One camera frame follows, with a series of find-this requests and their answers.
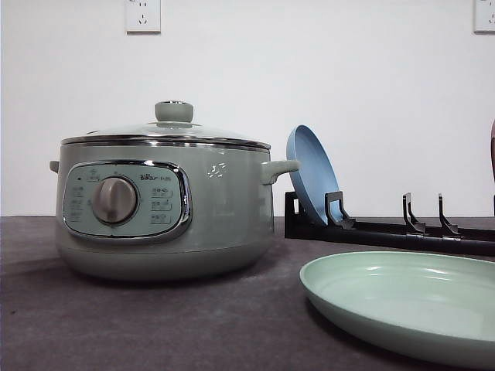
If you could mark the glass pot lid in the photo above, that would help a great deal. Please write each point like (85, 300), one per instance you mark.
(173, 125)

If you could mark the green plate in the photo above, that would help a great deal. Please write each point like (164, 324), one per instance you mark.
(437, 305)

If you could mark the blue plate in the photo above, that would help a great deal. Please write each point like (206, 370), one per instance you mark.
(317, 175)

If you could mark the black plate rack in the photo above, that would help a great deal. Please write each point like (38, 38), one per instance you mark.
(409, 235)

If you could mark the green electric steamer pot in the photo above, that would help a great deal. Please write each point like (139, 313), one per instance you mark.
(165, 210)

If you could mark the pink plate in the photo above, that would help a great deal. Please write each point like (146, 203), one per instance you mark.
(492, 147)

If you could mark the left white wall socket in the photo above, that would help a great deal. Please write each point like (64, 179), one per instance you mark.
(142, 18)

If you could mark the white wall socket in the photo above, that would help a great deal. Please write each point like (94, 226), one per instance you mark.
(484, 18)
(142, 18)

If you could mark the right white wall socket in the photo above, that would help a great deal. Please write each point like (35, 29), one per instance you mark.
(484, 18)

